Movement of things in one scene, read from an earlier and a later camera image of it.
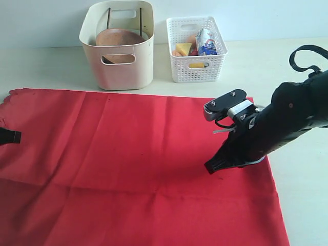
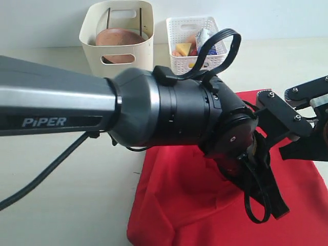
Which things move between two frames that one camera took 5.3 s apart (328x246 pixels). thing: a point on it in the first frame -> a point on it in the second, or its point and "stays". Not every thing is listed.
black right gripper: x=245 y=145 -> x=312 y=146
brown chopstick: x=140 y=20 stays
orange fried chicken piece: x=177 y=54 stays
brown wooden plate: x=119 y=37 stays
